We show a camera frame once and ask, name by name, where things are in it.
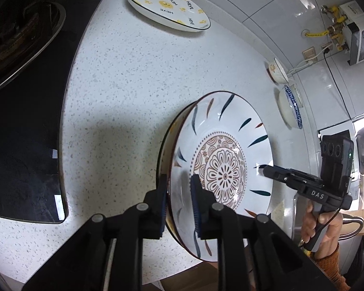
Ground white water heater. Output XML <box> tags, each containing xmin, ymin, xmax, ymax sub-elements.
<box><xmin>338</xmin><ymin>1</ymin><xmax>364</xmax><ymax>65</ymax></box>

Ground blue patterned plate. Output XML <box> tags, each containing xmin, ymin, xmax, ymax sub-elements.
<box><xmin>277</xmin><ymin>84</ymin><xmax>304</xmax><ymax>130</ymax></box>

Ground white power cable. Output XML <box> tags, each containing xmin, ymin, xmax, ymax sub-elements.
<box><xmin>287</xmin><ymin>57</ymin><xmax>314</xmax><ymax>81</ymax></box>

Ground person's right forearm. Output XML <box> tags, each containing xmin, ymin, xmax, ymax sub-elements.
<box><xmin>314</xmin><ymin>242</ymin><xmax>352</xmax><ymax>291</ymax></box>

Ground white bowl with brown rim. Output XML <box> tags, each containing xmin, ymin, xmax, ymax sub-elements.
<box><xmin>266</xmin><ymin>57</ymin><xmax>289</xmax><ymax>85</ymax></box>

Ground person's right hand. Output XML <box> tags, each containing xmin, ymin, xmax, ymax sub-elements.
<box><xmin>300</xmin><ymin>202</ymin><xmax>343</xmax><ymax>259</ymax></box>

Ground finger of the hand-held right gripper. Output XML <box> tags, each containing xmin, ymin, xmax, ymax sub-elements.
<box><xmin>260</xmin><ymin>164</ymin><xmax>289</xmax><ymax>181</ymax></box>

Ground yellow paw print plate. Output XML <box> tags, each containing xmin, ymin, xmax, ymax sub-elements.
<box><xmin>126</xmin><ymin>0</ymin><xmax>211</xmax><ymax>32</ymax></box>

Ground yellow gas hose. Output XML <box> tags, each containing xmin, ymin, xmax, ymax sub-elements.
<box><xmin>305</xmin><ymin>29</ymin><xmax>332</xmax><ymax>39</ymax></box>

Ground black power cable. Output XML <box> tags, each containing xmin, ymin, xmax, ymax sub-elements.
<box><xmin>322</xmin><ymin>50</ymin><xmax>354</xmax><ymax>123</ymax></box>

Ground beige wall socket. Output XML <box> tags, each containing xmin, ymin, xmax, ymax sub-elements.
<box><xmin>302</xmin><ymin>47</ymin><xmax>317</xmax><ymax>62</ymax></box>

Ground stainless steel sink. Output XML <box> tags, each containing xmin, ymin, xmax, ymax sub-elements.
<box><xmin>291</xmin><ymin>192</ymin><xmax>364</xmax><ymax>249</ymax></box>

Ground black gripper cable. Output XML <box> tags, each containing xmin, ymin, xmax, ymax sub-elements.
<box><xmin>299</xmin><ymin>210</ymin><xmax>343</xmax><ymax>247</ymax></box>

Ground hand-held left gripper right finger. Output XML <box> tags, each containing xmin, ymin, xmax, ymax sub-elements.
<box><xmin>190</xmin><ymin>174</ymin><xmax>349</xmax><ymax>291</ymax></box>

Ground floral patterned deep plate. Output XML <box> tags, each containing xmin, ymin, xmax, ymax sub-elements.
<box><xmin>156</xmin><ymin>91</ymin><xmax>273</xmax><ymax>263</ymax></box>

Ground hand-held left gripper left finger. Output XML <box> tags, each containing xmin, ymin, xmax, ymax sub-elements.
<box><xmin>21</xmin><ymin>174</ymin><xmax>170</xmax><ymax>291</ymax></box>

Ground black glass gas cooktop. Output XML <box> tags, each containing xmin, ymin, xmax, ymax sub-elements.
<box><xmin>0</xmin><ymin>0</ymin><xmax>107</xmax><ymax>225</ymax></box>

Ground brass pipe fittings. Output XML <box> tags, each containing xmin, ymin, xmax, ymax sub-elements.
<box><xmin>322</xmin><ymin>4</ymin><xmax>349</xmax><ymax>51</ymax></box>

